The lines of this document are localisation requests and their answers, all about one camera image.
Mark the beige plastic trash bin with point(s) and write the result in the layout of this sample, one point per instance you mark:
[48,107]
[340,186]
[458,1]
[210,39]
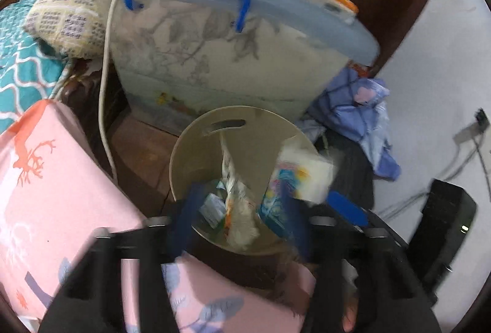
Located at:
[199,149]

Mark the beige patterned pillow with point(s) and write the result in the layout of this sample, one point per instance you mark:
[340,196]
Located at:
[65,11]

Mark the pink deer print bedsheet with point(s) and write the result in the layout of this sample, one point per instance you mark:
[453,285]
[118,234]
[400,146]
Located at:
[69,183]

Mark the small blue white packet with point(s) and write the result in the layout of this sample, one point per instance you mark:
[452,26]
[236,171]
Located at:
[213,208]

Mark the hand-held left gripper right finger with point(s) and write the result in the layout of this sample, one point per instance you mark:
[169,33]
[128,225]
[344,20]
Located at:
[297,225]

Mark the blue plaid cloth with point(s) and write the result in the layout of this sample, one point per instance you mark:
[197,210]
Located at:
[356,107]

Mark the black power adapter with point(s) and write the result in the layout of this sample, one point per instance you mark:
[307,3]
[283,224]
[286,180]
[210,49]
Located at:
[481,120]

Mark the white printed tissue packet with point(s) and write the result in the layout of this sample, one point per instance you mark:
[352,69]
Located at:
[307,172]

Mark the white crumpled wrapper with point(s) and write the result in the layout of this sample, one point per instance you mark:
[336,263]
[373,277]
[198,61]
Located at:
[239,210]

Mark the black cloth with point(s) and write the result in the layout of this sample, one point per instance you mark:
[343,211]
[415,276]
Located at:
[353,168]

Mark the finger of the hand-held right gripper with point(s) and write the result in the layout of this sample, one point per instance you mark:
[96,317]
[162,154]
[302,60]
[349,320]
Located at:
[347,208]

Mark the black electronic box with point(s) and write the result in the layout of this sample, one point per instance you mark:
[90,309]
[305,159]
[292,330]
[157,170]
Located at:
[441,229]

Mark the teal wave pattern blanket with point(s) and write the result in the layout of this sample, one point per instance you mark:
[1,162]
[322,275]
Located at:
[23,61]

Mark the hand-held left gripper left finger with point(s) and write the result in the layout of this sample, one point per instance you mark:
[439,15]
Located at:
[188,214]

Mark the leaf print storage box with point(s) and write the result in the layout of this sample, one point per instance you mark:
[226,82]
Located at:
[191,68]

